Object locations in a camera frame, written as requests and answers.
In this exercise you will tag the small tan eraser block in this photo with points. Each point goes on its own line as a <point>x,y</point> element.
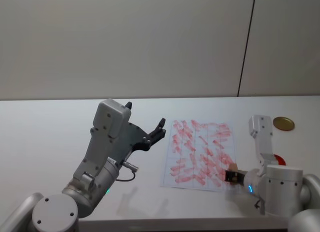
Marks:
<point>233,166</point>

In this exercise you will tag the round gold metal lid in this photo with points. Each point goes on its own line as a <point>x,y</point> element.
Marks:
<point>283,123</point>

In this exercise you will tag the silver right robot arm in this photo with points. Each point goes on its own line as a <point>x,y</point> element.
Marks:
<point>282,182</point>

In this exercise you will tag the white paper with red scribbles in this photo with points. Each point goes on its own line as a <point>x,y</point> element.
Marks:
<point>197,154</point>

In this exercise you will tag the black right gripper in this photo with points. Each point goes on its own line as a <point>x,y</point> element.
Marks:
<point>240,178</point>

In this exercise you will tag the round red object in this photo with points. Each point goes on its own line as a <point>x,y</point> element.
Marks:
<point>280,160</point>

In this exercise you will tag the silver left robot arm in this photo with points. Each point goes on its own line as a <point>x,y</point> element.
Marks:
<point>100,142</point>

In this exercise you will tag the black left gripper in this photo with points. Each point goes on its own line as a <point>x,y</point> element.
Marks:
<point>136,138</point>

